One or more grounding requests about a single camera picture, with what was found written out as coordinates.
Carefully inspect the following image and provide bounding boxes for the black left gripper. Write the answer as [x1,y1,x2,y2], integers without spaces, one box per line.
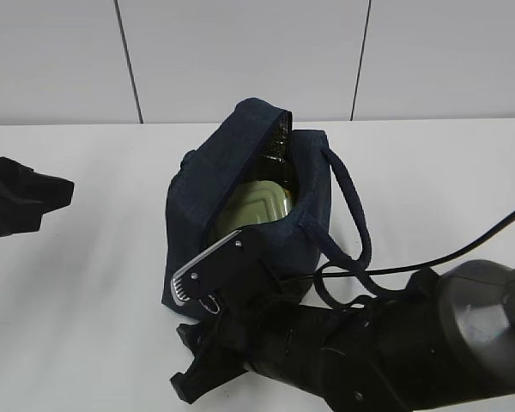
[0,157,75,238]

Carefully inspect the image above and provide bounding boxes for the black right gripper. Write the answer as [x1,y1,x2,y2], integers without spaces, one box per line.
[170,274,292,404]

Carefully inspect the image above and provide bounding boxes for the dark navy fabric lunch bag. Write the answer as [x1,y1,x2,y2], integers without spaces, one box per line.
[161,98,373,322]

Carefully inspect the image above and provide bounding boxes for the green lid glass lunch box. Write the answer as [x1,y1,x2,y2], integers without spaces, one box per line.
[210,180,293,241]

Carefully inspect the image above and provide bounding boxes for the green cucumber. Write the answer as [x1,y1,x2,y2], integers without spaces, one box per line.
[257,155,299,203]

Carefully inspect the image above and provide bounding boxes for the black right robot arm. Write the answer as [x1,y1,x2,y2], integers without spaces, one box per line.
[171,260,515,411]

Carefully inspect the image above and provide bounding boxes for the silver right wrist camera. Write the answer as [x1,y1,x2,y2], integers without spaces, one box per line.
[170,227,264,314]

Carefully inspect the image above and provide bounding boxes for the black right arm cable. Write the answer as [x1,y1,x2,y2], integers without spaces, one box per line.
[278,204,515,310]

